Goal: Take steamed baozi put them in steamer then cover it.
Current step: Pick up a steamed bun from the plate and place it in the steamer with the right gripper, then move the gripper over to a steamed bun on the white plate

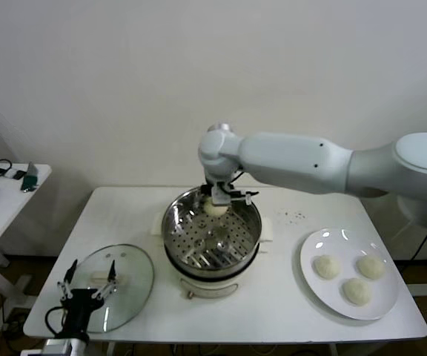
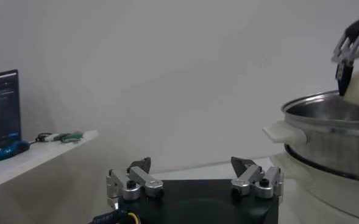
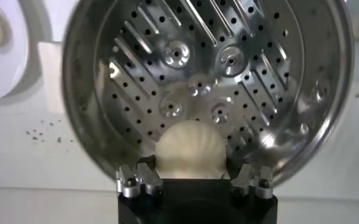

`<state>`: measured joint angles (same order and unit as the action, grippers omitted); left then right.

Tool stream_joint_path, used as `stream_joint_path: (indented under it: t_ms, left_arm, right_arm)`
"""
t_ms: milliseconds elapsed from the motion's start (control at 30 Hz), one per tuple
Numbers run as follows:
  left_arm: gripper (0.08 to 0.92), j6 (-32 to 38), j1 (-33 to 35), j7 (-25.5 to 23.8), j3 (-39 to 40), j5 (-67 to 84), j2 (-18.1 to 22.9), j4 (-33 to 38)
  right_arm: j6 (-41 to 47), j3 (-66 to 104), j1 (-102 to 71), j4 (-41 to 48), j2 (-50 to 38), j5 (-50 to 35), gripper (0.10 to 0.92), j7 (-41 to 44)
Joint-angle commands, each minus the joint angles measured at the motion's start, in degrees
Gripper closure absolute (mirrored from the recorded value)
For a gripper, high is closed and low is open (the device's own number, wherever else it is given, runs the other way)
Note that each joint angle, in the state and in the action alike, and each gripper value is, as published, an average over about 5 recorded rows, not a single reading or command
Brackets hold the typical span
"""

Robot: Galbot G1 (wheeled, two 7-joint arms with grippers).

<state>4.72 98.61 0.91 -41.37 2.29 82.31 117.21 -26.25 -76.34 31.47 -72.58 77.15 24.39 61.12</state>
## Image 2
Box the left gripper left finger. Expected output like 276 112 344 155
105 156 165 211

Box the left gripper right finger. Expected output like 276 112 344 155
230 156 284 200

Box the stainless steel steamer basket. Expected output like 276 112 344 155
263 89 359 183

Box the cream electric pot base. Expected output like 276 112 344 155
270 144 359 224

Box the green handheld tool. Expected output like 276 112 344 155
60 131 84 144

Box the small white side table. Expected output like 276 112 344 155
0 130 99 192

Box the blue computer mouse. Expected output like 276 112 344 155
0 139 31 163

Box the dark laptop screen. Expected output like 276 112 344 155
0 69 22 150

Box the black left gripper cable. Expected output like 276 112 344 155
89 209 140 224

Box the coiled black cable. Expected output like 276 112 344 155
34 132 51 143

